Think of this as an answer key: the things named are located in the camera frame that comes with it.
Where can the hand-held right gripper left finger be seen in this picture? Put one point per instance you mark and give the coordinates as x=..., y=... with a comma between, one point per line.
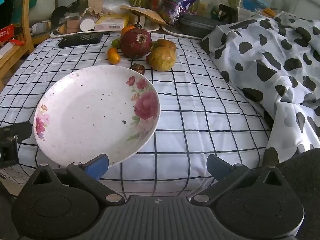
x=97, y=167

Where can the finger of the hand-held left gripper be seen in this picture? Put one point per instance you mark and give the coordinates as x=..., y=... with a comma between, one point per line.
x=17, y=130

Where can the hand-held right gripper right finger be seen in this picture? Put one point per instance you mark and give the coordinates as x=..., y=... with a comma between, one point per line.
x=218, y=167

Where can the white floral plate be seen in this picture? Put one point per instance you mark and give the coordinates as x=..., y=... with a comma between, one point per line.
x=95, y=115

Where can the dark mangosteen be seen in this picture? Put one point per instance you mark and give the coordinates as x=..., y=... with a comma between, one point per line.
x=137, y=68

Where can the yellow passion fruit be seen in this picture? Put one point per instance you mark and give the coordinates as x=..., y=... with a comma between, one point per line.
x=162, y=58

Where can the red pomegranate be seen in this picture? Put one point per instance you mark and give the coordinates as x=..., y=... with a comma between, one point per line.
x=136, y=45

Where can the dark grey cloth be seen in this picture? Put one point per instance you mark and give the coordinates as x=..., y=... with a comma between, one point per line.
x=302, y=180

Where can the red box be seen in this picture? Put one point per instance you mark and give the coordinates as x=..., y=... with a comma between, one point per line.
x=6, y=33

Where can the grey cylinder bottle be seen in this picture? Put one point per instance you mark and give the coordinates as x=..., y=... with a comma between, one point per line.
x=40, y=27

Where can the wooden chair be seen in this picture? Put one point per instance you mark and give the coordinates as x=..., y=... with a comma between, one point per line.
x=26, y=25

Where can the black perforated tray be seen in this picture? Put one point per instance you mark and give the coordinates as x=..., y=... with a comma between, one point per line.
x=80, y=40

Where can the cow print blanket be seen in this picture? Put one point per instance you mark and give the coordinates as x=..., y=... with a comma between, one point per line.
x=270, y=55

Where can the white round jar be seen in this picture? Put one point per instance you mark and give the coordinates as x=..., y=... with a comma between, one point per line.
x=87, y=24

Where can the brown pear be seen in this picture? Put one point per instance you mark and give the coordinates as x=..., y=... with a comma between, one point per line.
x=167, y=44

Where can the orange tangerine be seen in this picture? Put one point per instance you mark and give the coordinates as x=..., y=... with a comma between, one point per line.
x=126, y=29

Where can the black lidded container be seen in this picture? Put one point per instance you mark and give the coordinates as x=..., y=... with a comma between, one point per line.
x=197, y=25

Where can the yellow box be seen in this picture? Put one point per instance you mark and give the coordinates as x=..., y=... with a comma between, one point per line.
x=112, y=21

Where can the long white tray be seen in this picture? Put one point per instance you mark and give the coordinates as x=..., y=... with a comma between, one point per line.
x=150, y=27

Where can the crumpled brown paper bag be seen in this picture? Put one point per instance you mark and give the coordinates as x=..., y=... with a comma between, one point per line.
x=95, y=1

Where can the white plastic bag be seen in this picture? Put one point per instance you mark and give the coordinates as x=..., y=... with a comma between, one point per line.
x=115, y=5

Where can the brown paper envelope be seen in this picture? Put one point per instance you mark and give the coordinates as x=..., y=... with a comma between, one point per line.
x=145, y=13

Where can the purple snack bag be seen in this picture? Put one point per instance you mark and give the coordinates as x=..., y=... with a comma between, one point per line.
x=180, y=0

